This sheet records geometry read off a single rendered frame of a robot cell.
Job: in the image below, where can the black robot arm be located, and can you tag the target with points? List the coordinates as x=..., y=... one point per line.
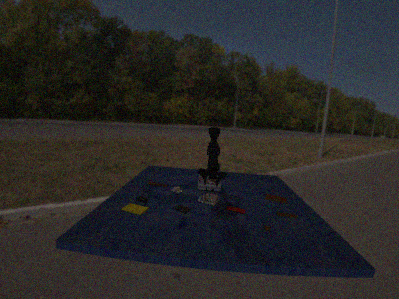
x=215, y=151

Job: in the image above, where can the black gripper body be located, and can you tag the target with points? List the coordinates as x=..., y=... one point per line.
x=222, y=175

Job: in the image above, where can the yellow flat rectangular plate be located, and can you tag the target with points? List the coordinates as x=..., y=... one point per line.
x=135, y=209

